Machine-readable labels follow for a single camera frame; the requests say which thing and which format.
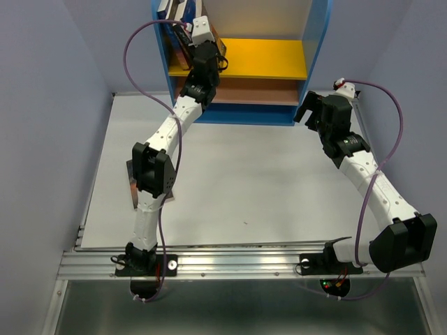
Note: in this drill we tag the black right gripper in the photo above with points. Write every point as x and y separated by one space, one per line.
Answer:
313 102

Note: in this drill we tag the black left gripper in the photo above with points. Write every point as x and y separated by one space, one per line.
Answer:
216 54

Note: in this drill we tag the Kate DiCamillo dark book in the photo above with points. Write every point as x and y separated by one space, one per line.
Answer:
220 44

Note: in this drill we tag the Three Days to See book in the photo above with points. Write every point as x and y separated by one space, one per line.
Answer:
177 45

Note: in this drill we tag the Little Women book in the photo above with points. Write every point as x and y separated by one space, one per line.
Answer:
181 32

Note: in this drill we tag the Jane Eyre blue book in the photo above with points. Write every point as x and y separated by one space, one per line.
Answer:
161 14

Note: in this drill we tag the Animal Farm book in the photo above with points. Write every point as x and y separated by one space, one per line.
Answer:
193 9

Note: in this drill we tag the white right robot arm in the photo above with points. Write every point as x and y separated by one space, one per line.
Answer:
405 235

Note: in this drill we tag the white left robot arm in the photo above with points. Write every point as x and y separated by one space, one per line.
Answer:
153 168

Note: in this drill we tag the dark purple cover book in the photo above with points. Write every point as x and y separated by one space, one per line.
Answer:
132 184

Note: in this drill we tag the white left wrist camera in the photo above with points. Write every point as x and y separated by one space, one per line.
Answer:
200 31

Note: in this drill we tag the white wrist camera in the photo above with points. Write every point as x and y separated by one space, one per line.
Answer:
344 89
200 31

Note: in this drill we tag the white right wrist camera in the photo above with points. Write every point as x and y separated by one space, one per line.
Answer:
344 89

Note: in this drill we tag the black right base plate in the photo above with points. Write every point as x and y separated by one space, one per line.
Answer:
313 264

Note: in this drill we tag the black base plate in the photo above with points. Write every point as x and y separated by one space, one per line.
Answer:
154 269
313 264

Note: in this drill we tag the aluminium rail frame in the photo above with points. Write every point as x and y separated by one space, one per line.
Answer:
238 257

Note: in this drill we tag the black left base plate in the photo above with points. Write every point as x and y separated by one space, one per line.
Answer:
154 269

